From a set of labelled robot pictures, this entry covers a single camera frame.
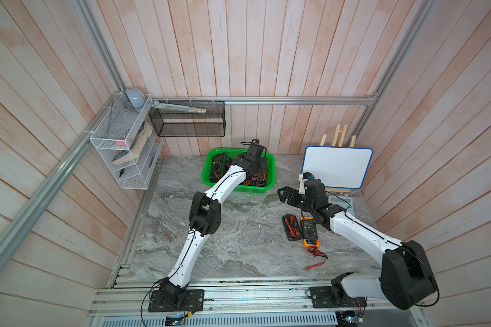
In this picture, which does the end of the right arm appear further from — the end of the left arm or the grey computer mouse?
the grey computer mouse

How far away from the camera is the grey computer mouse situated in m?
0.83

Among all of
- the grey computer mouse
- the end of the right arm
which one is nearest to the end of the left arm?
the end of the right arm
